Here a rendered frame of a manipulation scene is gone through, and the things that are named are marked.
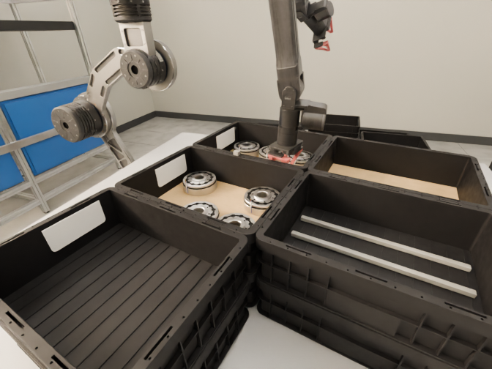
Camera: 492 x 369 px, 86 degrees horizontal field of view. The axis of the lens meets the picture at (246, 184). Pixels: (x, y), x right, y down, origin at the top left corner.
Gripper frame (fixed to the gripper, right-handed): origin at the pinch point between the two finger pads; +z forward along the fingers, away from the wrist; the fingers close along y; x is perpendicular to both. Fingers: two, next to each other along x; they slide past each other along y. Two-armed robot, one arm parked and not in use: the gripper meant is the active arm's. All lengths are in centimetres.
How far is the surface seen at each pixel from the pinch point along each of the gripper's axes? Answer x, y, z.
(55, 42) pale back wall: 320, 80, -20
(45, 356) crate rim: -3, -68, -5
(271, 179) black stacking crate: -1.0, -9.4, -1.4
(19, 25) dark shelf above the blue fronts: 216, 17, -36
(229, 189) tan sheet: 11.5, -13.2, 4.8
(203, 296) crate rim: -13, -51, -6
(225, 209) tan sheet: 5.9, -22.1, 4.7
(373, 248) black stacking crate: -31.1, -15.9, 3.2
